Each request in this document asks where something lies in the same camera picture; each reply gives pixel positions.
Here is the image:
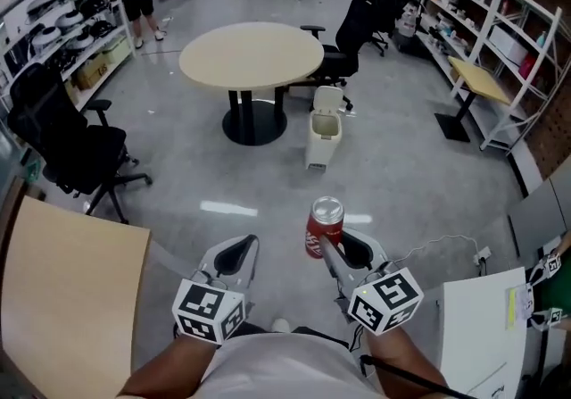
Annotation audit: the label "person's left forearm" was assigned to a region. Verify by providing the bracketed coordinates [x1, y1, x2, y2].
[116, 333, 220, 399]

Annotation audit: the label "paper sheet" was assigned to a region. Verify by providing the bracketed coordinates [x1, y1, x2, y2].
[506, 284, 535, 332]

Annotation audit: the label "red soda can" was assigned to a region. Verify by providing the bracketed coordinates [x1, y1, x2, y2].
[304, 195, 345, 260]

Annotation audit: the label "white shelf rack with sundries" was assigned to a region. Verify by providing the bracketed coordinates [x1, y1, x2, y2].
[417, 0, 564, 153]

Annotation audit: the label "beige storage box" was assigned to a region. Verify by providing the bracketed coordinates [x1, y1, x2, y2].
[103, 37, 131, 64]

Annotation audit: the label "black office chair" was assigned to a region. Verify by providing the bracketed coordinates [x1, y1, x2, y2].
[287, 0, 380, 113]
[6, 61, 153, 225]
[369, 0, 405, 58]

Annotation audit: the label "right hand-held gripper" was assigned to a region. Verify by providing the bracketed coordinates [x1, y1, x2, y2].
[320, 229, 425, 338]

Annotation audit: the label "white trash bin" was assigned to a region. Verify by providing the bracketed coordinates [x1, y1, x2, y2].
[305, 85, 344, 170]

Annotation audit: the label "black head camera cable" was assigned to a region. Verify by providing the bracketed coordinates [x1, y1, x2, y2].
[359, 354, 476, 399]

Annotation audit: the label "red box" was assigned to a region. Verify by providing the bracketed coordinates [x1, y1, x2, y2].
[518, 53, 542, 78]

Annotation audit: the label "grey metal cabinet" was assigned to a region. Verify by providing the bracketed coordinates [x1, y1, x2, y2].
[507, 167, 571, 258]

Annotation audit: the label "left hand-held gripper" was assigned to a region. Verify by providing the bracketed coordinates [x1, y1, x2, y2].
[171, 234, 261, 347]

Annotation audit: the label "row of helmets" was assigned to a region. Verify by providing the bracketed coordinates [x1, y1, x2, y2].
[26, 0, 115, 59]

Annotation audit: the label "person's right forearm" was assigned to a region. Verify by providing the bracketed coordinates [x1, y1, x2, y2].
[365, 324, 450, 396]

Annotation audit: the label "person's black trousers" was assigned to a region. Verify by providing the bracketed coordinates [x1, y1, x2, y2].
[240, 323, 356, 352]

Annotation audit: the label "brown cardboard box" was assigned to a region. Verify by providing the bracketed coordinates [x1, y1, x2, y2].
[75, 53, 111, 91]

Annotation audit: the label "round wooden table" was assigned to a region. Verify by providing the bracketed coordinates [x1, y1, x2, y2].
[178, 21, 326, 147]

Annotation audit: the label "small square yellow table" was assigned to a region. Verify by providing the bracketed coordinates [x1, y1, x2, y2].
[434, 55, 512, 143]

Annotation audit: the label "clear water jug red cap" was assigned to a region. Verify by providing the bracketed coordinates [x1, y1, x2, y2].
[396, 4, 420, 39]

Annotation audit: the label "white desk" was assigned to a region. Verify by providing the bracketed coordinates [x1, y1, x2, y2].
[439, 266, 541, 399]

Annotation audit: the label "white box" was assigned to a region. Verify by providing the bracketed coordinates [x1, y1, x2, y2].
[488, 25, 528, 67]

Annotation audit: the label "white power strip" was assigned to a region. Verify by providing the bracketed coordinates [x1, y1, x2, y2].
[472, 245, 493, 267]

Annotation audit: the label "person's white shirt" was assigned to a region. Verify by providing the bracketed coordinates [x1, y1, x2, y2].
[189, 328, 393, 399]

